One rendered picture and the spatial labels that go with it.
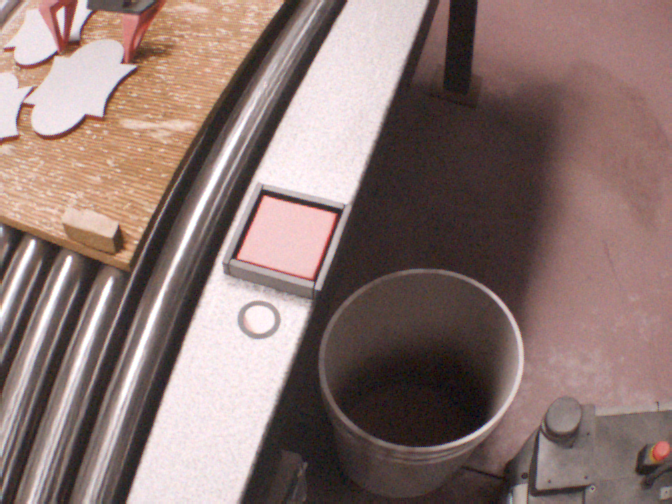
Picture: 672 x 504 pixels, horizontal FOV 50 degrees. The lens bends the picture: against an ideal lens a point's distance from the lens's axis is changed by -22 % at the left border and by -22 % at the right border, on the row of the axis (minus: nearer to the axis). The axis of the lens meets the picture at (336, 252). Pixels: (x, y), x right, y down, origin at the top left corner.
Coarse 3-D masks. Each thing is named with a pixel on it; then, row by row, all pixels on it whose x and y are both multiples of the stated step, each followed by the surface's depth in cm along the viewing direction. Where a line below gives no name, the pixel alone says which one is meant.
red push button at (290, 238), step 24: (264, 216) 67; (288, 216) 67; (312, 216) 67; (336, 216) 67; (264, 240) 65; (288, 240) 65; (312, 240) 65; (264, 264) 64; (288, 264) 64; (312, 264) 64
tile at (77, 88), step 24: (96, 48) 76; (120, 48) 76; (72, 72) 75; (96, 72) 74; (120, 72) 74; (48, 96) 73; (72, 96) 73; (96, 96) 72; (48, 120) 71; (72, 120) 71; (96, 120) 72
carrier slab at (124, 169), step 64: (192, 0) 81; (256, 0) 81; (0, 64) 78; (128, 64) 76; (192, 64) 75; (128, 128) 71; (192, 128) 71; (0, 192) 68; (64, 192) 67; (128, 192) 67; (128, 256) 64
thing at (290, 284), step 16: (256, 192) 67; (272, 192) 68; (288, 192) 67; (256, 208) 68; (320, 208) 67; (336, 208) 67; (352, 208) 67; (240, 224) 66; (240, 240) 66; (336, 240) 65; (224, 256) 64; (336, 256) 65; (224, 272) 65; (240, 272) 64; (256, 272) 64; (272, 272) 64; (320, 272) 64; (272, 288) 65; (288, 288) 64; (304, 288) 63; (320, 288) 63
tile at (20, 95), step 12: (0, 84) 75; (12, 84) 74; (0, 96) 74; (12, 96) 73; (24, 96) 73; (0, 108) 73; (12, 108) 72; (0, 120) 72; (12, 120) 71; (0, 132) 71; (12, 132) 71; (0, 144) 71
